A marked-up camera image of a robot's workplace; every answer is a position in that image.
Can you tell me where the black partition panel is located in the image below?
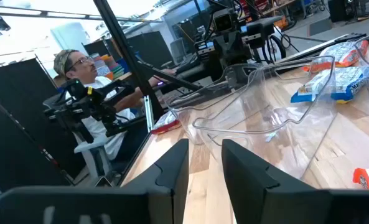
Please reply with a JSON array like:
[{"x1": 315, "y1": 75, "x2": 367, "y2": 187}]
[{"x1": 0, "y1": 57, "x2": 88, "y2": 192}]

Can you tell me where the red Maruchan ramen packet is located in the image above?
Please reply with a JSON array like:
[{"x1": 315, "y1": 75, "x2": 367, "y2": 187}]
[{"x1": 149, "y1": 110, "x2": 182, "y2": 135}]

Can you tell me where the grey chair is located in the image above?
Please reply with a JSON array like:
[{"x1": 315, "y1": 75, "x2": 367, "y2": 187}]
[{"x1": 73, "y1": 136, "x2": 116, "y2": 184}]

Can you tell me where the orange Maruchan ramen packet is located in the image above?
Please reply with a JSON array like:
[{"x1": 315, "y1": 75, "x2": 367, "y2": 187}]
[{"x1": 302, "y1": 39, "x2": 369, "y2": 73}]

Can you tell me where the stack of colourful containers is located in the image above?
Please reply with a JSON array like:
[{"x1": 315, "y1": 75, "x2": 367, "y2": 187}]
[{"x1": 90, "y1": 52, "x2": 129, "y2": 80}]

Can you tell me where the person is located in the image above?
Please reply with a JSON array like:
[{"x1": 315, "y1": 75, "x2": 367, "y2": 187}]
[{"x1": 52, "y1": 49, "x2": 177, "y2": 162}]

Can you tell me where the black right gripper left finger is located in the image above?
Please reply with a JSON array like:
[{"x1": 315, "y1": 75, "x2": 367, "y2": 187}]
[{"x1": 0, "y1": 139, "x2": 190, "y2": 224}]

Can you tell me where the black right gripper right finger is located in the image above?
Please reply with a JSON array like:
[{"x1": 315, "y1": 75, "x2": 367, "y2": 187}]
[{"x1": 221, "y1": 139, "x2": 369, "y2": 224}]

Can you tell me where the blue Maruchan ramen packet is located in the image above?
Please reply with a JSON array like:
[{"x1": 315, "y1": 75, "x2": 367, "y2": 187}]
[{"x1": 290, "y1": 65, "x2": 369, "y2": 105}]

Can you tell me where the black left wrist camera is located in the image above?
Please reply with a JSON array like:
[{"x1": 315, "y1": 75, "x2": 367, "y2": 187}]
[{"x1": 211, "y1": 8, "x2": 240, "y2": 34}]

